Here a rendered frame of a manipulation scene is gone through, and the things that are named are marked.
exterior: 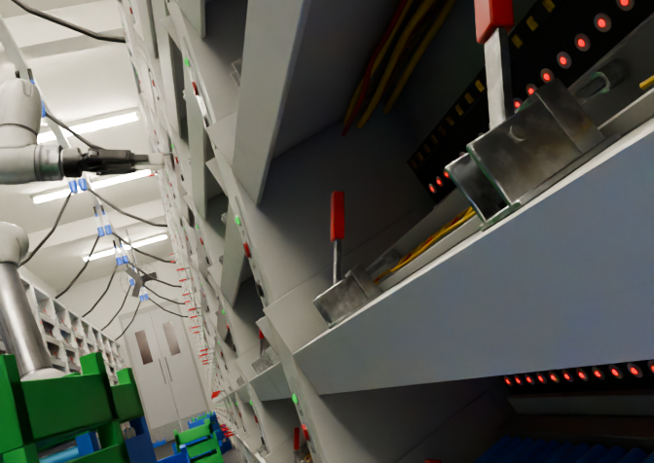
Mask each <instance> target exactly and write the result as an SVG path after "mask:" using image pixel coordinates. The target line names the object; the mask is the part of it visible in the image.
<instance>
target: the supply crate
mask: <svg viewBox="0 0 654 463"><path fill-rule="evenodd" d="M116 374H117V378H118V381H119V385H112V386H111V390H112V394H113V397H114V401H115V405H116V409H117V413H118V416H119V419H118V420H119V421H120V424H123V423H126V422H128V421H131V420H133V419H135V418H138V417H141V416H144V415H145V414H144V411H143V408H142V404H141V401H140V397H139V393H138V389H137V386H136V382H135V379H134V375H133V372H132V368H125V369H122V370H119V371H116ZM72 375H81V373H80V372H77V373H71V374H67V375H64V376H72ZM92 431H95V433H97V430H96V427H95V428H93V429H90V430H88V431H85V432H82V433H79V434H77V435H74V436H71V437H68V438H65V439H63V440H60V441H57V442H54V443H51V444H48V445H44V446H41V447H38V448H36V449H37V453H40V452H43V451H45V450H48V449H51V448H54V447H57V446H60V445H64V444H67V443H70V442H73V441H76V440H75V438H76V437H78V436H81V435H83V434H86V433H88V432H92Z"/></svg>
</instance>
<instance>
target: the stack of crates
mask: <svg viewBox="0 0 654 463"><path fill-rule="evenodd" d="M79 360H80V364H81V368H82V372H83V374H82V375H72V376H63V377H53V378H43V379H33V380H24V381H20V377H19V373H18V365H17V361H16V356H15V354H1V355H0V461H2V460H4V463H40V462H39V457H38V453H37V449H36V448H38V447H41V446H44V445H48V444H51V443H54V442H57V441H60V440H63V439H65V438H68V437H71V436H74V435H77V434H79V433H82V432H85V431H88V430H90V429H93V428H95V427H96V430H97V434H98V438H99V441H100V445H101V450H98V451H95V452H92V453H89V454H87V455H84V456H81V457H78V458H75V459H72V460H70V461H67V462H64V463H130V461H129V457H128V453H127V446H126V443H125V440H124V436H123V432H122V428H121V424H120V421H119V420H118V419H119V416H118V413H117V409H116V405H115V401H114V397H113V394H112V390H111V386H110V382H109V378H108V374H107V372H106V369H105V365H104V361H103V357H102V353H101V352H93V353H90V354H87V355H84V356H81V357H80V358H79Z"/></svg>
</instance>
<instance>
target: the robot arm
mask: <svg viewBox="0 0 654 463"><path fill-rule="evenodd" d="M42 111H43V105H42V98H41V95H40V92H39V90H38V89H37V88H36V87H35V86H34V85H33V84H32V83H30V82H28V81H26V80H24V79H12V80H8V81H6V82H5V83H4V84H3V85H2V86H1V87H0V185H25V184H30V183H33V182H41V181H42V182H46V181H63V180H64V177H66V178H81V177H82V175H83V172H84V171H87V172H96V176H102V175H112V174H133V173H135V171H136V170H164V154H163V153H149V154H135V153H132V152H131V150H111V149H95V148H88V152H87V153H83V154H82V151H81V149H80V148H78V147H73V148H64V149H63V147H62V146H61V145H43V144H40V145H38V136H39V132H40V129H41V122H42ZM28 249H29V239H28V236H27V233H26V232H25V231H24V230H23V229H22V228H20V227H18V226H16V225H13V224H9V223H5V222H0V335H1V338H2V340H3V343H4V346H5V349H6V352H7V354H15V356H16V361H17V365H18V373H19V377H20V381H24V380H33V379H43V378H53V377H62V376H64V375H66V374H65V373H64V372H62V371H59V370H57V369H54V367H53V365H52V362H51V359H50V356H49V354H48V351H47V348H46V346H45V344H44V341H43V338H42V336H41V333H40V330H39V328H38V325H37V322H36V319H35V317H34V314H33V311H32V308H31V305H30V302H29V299H28V297H27V295H26V292H25V290H24V287H23V284H22V281H21V279H20V276H19V273H18V267H19V264H20V261H21V260H22V259H23V258H24V257H25V256H26V255H27V252H28ZM75 444H76V441H73V442H70V443H67V444H64V445H60V446H57V447H54V448H51V449H48V450H45V451H43V452H40V453H38V457H42V456H46V455H49V454H53V453H56V452H58V451H61V450H64V449H66V448H69V447H71V446H73V445H75Z"/></svg>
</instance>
